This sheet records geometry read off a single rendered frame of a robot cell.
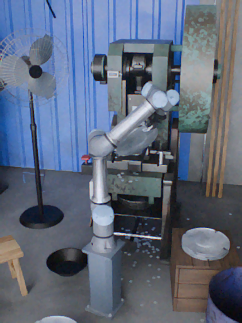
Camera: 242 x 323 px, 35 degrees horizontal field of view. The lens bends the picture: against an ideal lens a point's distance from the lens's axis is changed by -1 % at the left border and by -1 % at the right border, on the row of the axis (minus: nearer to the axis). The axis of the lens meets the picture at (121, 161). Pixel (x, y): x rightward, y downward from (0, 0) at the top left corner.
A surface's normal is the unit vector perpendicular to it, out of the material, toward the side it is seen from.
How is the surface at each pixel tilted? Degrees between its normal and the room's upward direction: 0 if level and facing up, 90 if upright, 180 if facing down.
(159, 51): 45
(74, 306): 0
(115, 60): 90
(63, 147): 90
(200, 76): 86
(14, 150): 90
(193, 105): 110
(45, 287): 0
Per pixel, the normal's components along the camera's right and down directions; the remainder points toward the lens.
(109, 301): 0.29, 0.37
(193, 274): -0.07, 0.38
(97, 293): -0.47, 0.33
